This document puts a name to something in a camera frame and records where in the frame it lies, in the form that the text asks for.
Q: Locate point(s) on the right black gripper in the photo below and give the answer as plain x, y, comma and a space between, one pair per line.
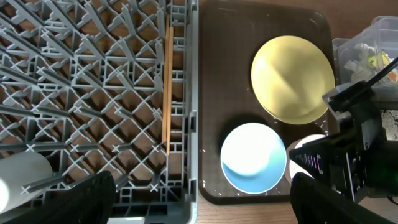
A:
352, 161

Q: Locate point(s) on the white cup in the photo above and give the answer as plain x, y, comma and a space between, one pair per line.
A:
21, 169

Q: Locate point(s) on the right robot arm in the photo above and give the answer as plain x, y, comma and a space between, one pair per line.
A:
358, 161

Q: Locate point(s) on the yellow plate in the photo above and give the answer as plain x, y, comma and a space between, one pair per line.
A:
289, 76

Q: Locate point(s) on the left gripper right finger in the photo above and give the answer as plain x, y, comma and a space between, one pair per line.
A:
313, 202

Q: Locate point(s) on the clear plastic bin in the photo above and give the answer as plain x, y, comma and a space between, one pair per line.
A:
381, 34

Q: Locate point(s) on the light blue bowl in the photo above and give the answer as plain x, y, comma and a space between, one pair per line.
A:
253, 158

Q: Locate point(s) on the grey dishwasher rack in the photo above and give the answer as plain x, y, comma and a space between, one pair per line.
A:
82, 85

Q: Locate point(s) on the black tray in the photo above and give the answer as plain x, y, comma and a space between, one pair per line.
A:
390, 124

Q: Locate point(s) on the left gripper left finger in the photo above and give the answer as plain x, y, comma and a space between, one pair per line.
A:
89, 202

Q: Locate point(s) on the spilled rice scraps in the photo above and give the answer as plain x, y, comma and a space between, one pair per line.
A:
391, 124

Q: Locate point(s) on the white tissue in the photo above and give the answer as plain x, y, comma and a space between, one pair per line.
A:
360, 68

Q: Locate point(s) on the wooden chopstick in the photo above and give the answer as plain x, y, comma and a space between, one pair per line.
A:
169, 96
166, 64

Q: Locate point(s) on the green snack wrapper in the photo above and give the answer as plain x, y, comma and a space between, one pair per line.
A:
381, 60

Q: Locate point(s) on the white bowl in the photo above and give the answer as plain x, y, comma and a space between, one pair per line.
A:
291, 167

